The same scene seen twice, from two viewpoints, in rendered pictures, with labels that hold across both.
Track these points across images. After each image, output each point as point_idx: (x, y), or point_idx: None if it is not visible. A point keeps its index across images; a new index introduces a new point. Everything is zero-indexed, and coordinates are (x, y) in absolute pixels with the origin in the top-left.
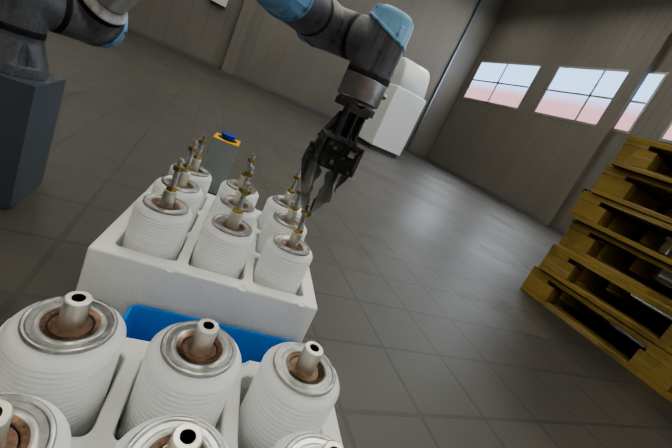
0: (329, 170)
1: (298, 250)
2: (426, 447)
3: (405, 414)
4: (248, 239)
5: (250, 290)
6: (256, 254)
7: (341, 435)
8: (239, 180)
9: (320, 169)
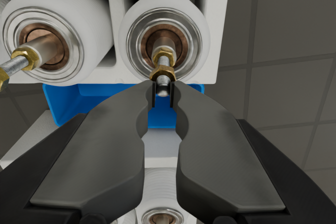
0: (195, 186)
1: (175, 66)
2: (316, 83)
3: (318, 56)
4: (86, 72)
5: (129, 83)
6: None
7: (240, 85)
8: None
9: (131, 206)
